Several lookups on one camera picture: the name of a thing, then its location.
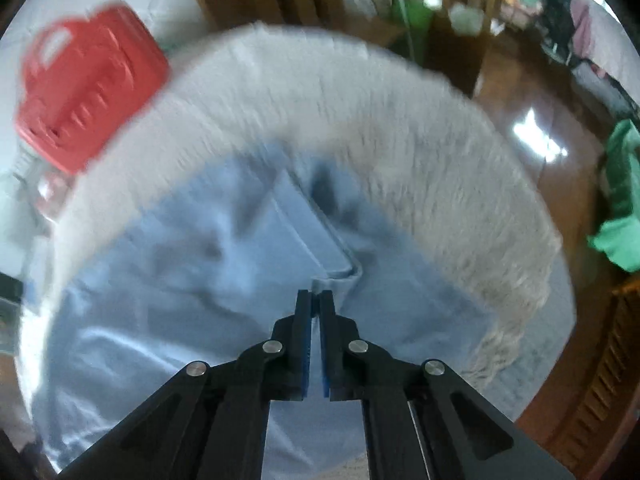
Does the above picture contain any blue shirt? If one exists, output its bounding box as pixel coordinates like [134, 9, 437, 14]
[20, 142, 493, 473]

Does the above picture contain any red plastic carry case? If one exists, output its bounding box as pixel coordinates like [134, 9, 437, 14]
[14, 4, 171, 175]

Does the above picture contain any green cloth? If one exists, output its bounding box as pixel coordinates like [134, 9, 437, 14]
[587, 119, 640, 273]

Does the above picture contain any white lace tablecloth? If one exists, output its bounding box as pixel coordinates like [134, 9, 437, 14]
[50, 20, 578, 480]

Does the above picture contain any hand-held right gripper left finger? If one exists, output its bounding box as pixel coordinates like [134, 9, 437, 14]
[57, 290, 313, 480]

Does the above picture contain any wooden slatted furniture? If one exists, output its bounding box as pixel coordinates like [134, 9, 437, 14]
[515, 275, 640, 480]

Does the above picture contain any green bin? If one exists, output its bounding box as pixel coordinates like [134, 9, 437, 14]
[392, 0, 436, 36]

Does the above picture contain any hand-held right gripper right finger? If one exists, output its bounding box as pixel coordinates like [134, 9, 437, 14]
[316, 290, 576, 480]

